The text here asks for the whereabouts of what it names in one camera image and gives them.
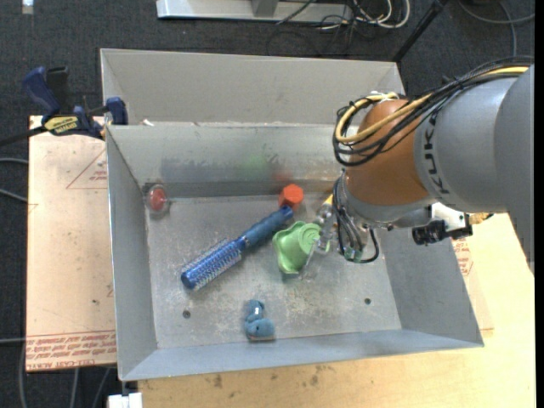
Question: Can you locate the green plastic toy cup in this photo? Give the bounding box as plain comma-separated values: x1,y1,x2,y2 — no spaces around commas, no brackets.
271,221,323,275

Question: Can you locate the grey metal bin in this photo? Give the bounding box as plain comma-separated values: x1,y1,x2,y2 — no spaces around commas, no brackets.
99,48,485,383

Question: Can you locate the blue hairbrush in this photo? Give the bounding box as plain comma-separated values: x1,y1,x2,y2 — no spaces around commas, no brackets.
180,204,295,292

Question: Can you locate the blue toy animal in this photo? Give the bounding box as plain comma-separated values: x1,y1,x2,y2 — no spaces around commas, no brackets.
242,298,276,342

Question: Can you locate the red ball in clear cup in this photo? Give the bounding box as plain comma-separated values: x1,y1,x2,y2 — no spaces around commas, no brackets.
146,184,171,220

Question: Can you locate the brown cardboard board red print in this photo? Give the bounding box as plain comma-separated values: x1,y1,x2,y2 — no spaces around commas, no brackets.
25,115,496,373

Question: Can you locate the black cylinder on white bracket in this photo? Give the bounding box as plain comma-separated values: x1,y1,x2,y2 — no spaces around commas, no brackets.
411,203,474,247

